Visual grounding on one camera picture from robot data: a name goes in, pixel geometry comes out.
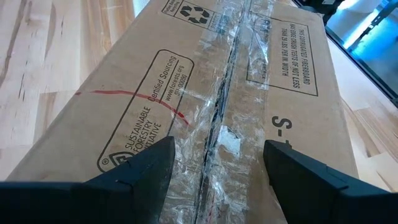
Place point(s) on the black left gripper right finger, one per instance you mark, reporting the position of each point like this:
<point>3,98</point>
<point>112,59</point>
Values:
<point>326,196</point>

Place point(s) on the brown Sephora cardboard box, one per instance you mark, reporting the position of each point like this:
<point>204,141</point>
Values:
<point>217,77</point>

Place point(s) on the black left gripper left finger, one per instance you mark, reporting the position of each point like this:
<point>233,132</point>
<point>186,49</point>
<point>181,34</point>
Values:
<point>93,199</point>

